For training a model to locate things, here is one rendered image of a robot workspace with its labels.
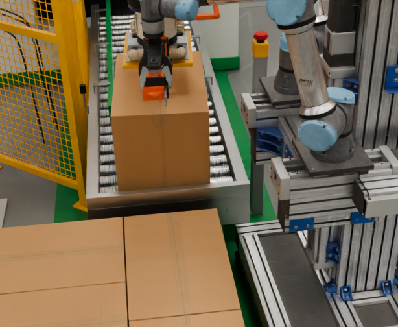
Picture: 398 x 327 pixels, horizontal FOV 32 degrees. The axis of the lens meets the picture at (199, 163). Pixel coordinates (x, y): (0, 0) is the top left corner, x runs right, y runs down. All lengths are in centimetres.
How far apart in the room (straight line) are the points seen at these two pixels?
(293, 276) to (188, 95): 92
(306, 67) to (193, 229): 100
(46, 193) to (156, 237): 142
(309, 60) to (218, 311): 95
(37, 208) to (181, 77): 131
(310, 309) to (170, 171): 82
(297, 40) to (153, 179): 115
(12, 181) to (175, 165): 153
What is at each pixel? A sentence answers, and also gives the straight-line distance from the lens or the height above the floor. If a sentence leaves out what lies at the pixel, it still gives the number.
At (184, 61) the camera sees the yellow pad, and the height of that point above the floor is 111.
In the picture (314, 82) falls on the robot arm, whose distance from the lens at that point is 214.
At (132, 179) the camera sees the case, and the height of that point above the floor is 64.
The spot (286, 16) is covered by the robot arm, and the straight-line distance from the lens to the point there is 205.
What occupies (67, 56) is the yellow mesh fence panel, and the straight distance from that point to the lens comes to 349.
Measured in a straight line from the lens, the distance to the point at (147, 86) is 241.
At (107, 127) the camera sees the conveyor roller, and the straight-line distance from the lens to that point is 358.
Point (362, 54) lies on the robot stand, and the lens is 246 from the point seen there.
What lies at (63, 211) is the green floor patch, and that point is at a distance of 395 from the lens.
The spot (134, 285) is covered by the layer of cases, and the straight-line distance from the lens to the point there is 263.
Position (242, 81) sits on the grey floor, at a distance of 520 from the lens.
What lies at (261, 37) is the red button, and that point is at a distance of 330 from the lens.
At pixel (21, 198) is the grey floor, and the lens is 411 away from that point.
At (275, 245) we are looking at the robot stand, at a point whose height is 21.
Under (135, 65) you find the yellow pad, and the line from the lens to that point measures 289.
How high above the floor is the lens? 233
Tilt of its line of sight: 33 degrees down
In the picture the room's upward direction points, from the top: 2 degrees counter-clockwise
